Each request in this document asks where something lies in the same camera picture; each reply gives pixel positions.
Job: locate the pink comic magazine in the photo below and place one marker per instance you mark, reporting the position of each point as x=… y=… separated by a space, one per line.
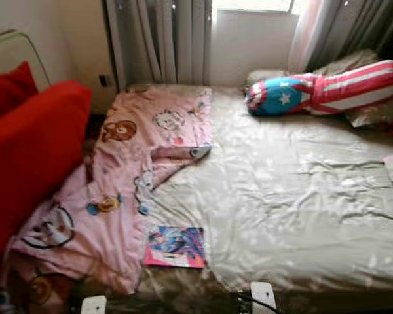
x=177 y=245

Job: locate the grey floral pillow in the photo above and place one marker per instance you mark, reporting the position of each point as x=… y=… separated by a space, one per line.
x=380 y=112

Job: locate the star striped bolster pillow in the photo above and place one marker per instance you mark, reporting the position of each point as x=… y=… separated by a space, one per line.
x=340 y=85

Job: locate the grey floral bedspread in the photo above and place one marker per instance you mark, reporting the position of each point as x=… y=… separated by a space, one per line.
x=281 y=196

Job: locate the grey curtain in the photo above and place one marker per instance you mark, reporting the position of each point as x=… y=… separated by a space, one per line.
x=157 y=39
x=360 y=26

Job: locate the pink sheer curtain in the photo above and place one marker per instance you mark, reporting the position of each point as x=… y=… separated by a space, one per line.
x=308 y=33

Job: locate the bright window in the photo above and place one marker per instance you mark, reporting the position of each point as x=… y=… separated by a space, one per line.
x=255 y=4

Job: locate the pink cartoon blanket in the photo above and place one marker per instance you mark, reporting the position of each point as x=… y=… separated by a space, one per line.
x=118 y=170

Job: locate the red cushion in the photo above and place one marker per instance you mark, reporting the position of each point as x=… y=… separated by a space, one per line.
x=6 y=91

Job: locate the wall socket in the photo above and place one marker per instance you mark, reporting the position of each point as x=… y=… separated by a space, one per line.
x=104 y=80

